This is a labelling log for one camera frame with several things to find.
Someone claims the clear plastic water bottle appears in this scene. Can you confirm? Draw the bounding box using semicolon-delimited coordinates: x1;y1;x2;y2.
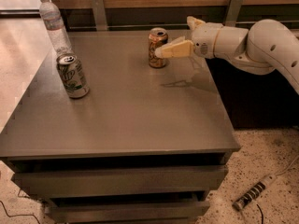
39;0;73;56

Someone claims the white power strip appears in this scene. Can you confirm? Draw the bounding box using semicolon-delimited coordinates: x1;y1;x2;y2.
233;174;278;211

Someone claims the black plug cable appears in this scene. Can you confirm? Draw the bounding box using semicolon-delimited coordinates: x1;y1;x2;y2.
255;203;265;224

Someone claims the black cable on floor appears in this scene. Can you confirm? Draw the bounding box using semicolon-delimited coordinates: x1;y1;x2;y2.
0;189;42;224

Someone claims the lower grey drawer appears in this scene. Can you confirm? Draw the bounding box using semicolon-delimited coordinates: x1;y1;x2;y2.
47;202;209;223

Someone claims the green and white soda can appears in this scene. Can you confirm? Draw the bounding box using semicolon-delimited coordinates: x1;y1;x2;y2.
56;53;90;99

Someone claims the right metal bracket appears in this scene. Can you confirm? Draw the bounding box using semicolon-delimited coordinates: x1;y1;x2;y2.
223;0;243;27

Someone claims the metal bracket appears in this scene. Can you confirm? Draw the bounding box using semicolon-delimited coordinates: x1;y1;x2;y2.
91;0;108;31
223;0;243;27

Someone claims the upper grey drawer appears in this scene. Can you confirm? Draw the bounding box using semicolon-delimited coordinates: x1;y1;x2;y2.
13;165;228;199

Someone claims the left metal bracket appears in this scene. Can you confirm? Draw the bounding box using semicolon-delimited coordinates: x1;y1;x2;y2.
91;0;108;31

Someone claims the grey drawer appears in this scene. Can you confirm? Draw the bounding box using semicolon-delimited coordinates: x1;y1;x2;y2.
13;165;228;199
47;202;209;223

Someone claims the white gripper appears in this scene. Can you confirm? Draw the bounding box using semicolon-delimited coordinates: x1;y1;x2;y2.
155;16;223;59

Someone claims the grey drawer cabinet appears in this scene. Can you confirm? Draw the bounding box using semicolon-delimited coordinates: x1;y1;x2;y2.
0;32;238;224

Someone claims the white power strip cable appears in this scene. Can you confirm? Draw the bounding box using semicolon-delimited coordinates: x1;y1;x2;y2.
274;154;299;177

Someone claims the horizontal metal rail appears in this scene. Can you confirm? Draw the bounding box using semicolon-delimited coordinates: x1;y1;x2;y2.
68;20;299;30

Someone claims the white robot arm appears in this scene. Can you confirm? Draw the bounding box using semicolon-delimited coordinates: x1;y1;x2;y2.
155;16;299;93

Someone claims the orange soda can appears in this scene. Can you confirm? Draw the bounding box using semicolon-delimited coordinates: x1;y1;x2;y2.
149;27;168;68

